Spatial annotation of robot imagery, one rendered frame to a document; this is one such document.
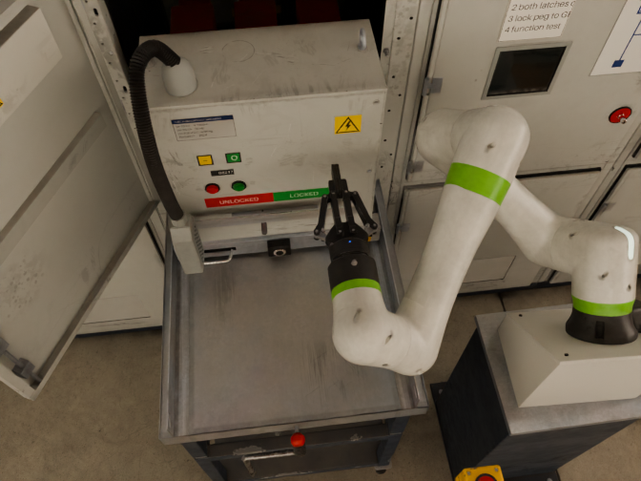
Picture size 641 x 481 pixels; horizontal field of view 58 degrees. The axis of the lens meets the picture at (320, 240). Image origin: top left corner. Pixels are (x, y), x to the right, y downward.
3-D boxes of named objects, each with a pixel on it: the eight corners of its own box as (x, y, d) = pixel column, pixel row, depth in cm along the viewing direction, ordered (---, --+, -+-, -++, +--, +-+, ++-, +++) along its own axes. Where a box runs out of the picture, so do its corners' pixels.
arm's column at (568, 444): (526, 390, 221) (604, 305, 160) (552, 472, 205) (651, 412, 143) (435, 402, 218) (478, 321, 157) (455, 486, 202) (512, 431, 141)
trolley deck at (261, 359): (425, 413, 137) (429, 406, 132) (164, 445, 134) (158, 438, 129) (378, 191, 174) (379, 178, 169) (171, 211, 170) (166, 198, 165)
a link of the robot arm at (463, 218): (431, 179, 110) (477, 189, 101) (466, 200, 117) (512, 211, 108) (359, 355, 110) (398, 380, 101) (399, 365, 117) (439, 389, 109)
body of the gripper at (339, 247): (328, 276, 112) (322, 237, 117) (371, 271, 112) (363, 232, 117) (329, 256, 106) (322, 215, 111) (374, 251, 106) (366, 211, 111)
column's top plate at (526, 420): (607, 302, 160) (609, 298, 158) (657, 416, 143) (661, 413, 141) (473, 318, 158) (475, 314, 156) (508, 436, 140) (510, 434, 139)
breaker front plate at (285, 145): (369, 231, 151) (386, 94, 111) (185, 249, 149) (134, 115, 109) (369, 227, 152) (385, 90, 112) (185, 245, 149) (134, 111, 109)
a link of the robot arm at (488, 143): (505, 122, 118) (463, 94, 112) (553, 121, 106) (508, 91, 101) (471, 204, 118) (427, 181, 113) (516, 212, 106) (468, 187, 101)
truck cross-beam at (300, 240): (379, 240, 155) (381, 227, 150) (177, 261, 152) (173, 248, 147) (376, 225, 158) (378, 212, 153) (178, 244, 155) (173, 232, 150)
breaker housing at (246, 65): (371, 228, 152) (389, 88, 111) (182, 246, 149) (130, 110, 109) (344, 94, 180) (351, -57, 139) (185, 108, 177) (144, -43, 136)
